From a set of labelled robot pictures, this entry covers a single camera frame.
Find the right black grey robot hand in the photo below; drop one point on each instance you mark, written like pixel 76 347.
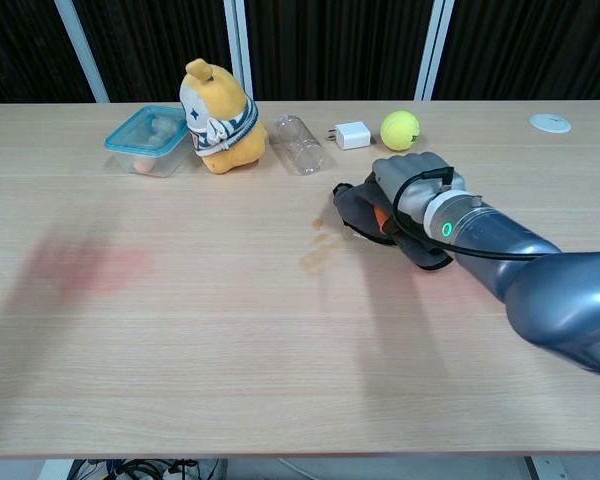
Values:
pixel 415 177

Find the dark grey wiping cloth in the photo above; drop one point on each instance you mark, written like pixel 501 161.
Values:
pixel 365 215

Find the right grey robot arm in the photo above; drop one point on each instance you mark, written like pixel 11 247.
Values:
pixel 545 280

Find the yellow tennis ball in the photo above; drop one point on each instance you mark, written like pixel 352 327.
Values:
pixel 400 130

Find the white power adapter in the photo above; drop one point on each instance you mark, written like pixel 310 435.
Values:
pixel 352 136

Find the clear plastic bottle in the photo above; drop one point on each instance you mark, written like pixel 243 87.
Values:
pixel 297 145

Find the white round table grommet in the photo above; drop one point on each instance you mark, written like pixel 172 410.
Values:
pixel 550 122

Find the yellow plush toy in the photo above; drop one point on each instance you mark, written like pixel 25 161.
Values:
pixel 220 130

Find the small beige plastic toy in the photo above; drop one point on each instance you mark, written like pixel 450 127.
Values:
pixel 161 131

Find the clear container with blue lid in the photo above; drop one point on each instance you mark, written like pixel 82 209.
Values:
pixel 145 147

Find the white partition post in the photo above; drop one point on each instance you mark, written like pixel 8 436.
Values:
pixel 240 50
pixel 434 50
pixel 82 50

